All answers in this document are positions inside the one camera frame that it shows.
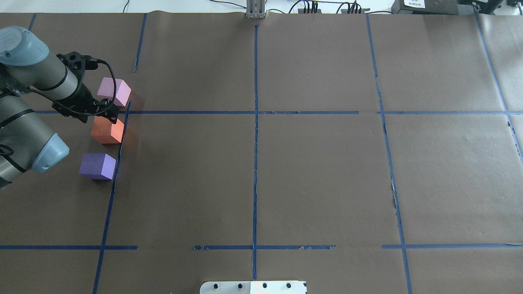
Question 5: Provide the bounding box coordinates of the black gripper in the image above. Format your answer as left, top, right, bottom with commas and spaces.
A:
52, 84, 119, 124

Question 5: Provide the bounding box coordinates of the orange foam cube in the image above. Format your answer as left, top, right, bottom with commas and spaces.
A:
90, 116, 125, 145

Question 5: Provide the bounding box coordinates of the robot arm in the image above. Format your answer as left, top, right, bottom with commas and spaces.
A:
0, 26, 119, 189

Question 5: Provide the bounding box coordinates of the pink foam cube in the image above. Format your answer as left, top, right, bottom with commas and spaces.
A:
97, 78, 132, 107

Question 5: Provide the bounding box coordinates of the purple foam cube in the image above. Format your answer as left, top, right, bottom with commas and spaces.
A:
78, 153, 116, 180

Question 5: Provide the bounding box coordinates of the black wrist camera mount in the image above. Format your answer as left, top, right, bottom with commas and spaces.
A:
56, 52, 98, 84

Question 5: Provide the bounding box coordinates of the aluminium frame post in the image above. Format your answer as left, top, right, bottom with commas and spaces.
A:
246, 0, 266, 19

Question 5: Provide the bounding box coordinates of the white pedestal column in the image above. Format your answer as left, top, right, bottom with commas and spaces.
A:
199, 280, 308, 294

